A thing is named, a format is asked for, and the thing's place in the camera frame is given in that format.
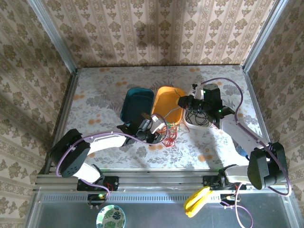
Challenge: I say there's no red cable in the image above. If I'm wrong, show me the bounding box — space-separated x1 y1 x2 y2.
156 125 190 147

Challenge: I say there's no green cable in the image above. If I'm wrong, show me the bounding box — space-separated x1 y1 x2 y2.
163 89 185 134

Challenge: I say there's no white plastic bin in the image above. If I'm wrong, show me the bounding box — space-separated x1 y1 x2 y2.
183 89 217 130

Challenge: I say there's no orange plastic bin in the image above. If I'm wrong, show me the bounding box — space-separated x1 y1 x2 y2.
151 86 186 124

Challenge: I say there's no teal plastic bin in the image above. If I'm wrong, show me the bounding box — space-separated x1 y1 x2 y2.
120 87 155 126

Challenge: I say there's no yellow bundle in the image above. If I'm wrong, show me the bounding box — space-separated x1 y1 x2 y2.
184 186 214 218

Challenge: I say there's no metal tray shelf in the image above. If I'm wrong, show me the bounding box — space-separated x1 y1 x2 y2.
23 187 303 228

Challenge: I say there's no leaf pattern bowl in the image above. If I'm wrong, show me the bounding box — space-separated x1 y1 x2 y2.
96 205 126 228

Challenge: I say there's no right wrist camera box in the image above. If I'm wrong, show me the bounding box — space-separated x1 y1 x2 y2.
191 82 205 98

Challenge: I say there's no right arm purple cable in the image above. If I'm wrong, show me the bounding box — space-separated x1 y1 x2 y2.
200 77 293 228

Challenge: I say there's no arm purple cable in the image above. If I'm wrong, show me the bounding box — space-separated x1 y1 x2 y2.
200 77 293 228
55 113 168 200

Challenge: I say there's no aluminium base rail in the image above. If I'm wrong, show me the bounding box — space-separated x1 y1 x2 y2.
34 170 292 191

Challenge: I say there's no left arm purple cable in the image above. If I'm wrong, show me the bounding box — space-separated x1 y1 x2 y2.
55 113 168 200

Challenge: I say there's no aluminium table side rail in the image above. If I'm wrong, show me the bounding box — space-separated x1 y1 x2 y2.
39 68 81 174
241 67 286 173

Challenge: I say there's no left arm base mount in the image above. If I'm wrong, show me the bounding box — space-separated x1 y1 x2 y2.
77 176 119 192

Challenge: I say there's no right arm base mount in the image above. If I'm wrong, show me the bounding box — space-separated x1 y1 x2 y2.
203 175 247 190

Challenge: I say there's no aluminium frame post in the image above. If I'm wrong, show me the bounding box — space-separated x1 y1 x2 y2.
27 0 78 70
241 0 290 71

